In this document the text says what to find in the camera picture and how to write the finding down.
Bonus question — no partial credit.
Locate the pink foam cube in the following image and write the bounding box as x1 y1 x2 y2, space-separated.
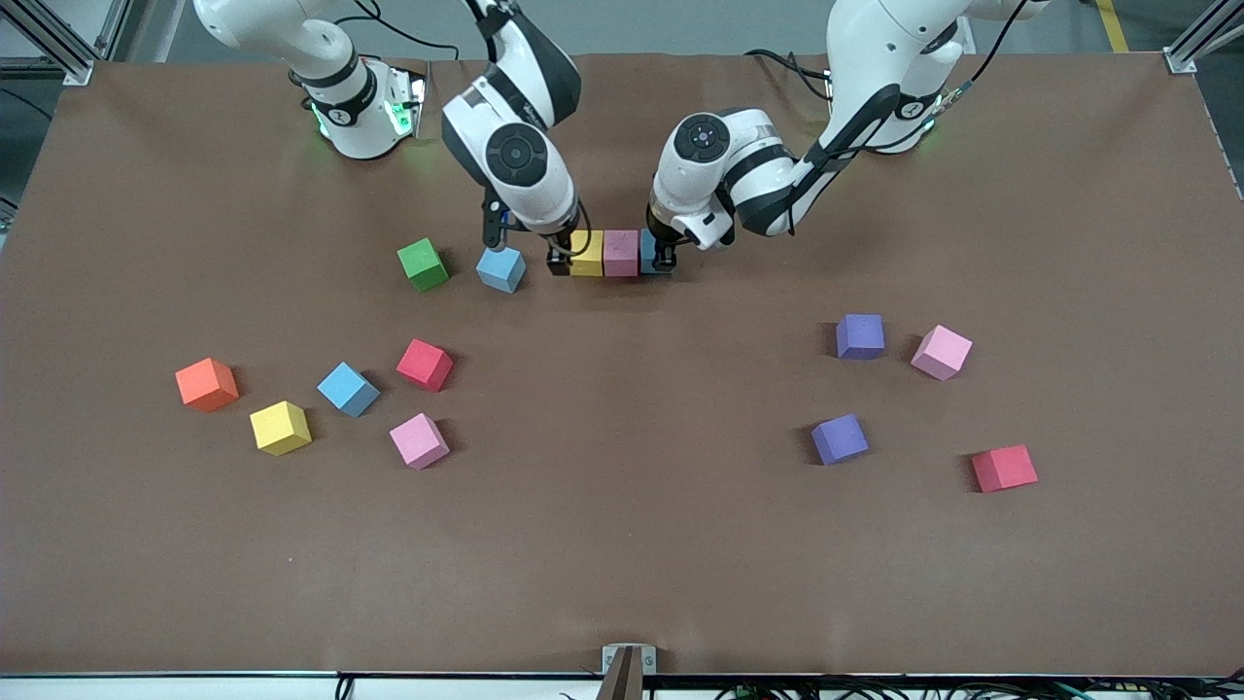
389 412 451 472
603 229 640 279
911 325 974 382

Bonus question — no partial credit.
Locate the yellow foam cube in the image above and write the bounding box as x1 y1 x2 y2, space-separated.
249 401 313 457
569 229 605 279

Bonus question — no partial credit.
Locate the black right base cable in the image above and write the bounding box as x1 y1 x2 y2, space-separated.
335 0 460 61

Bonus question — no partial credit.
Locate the black left base cable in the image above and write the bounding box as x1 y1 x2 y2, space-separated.
744 47 839 102

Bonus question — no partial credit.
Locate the red foam cube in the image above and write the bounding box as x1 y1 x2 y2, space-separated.
971 444 1039 494
396 338 455 394

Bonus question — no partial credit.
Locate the blue foam cube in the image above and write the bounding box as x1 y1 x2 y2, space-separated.
475 247 528 295
638 229 674 278
316 362 381 419

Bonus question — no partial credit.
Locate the grey camera pole bracket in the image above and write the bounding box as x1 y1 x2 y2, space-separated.
595 644 659 700

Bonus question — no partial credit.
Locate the yellow floor tape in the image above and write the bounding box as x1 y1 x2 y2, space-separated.
1096 0 1130 54

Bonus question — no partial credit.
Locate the black base cable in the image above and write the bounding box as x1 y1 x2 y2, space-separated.
335 0 460 61
744 47 839 102

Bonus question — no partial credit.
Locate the purple foam cube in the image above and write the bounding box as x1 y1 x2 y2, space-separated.
811 413 871 467
836 313 886 362

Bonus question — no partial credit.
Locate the large table cover mat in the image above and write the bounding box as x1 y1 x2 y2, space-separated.
0 49 1244 679

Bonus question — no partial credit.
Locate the orange foam cube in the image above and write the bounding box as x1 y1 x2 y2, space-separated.
175 357 240 413

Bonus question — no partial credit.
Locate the aluminium frame profile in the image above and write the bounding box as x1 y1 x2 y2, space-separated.
1163 0 1244 76
0 0 134 87

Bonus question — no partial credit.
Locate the green foam cube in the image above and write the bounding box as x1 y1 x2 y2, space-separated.
397 237 450 294

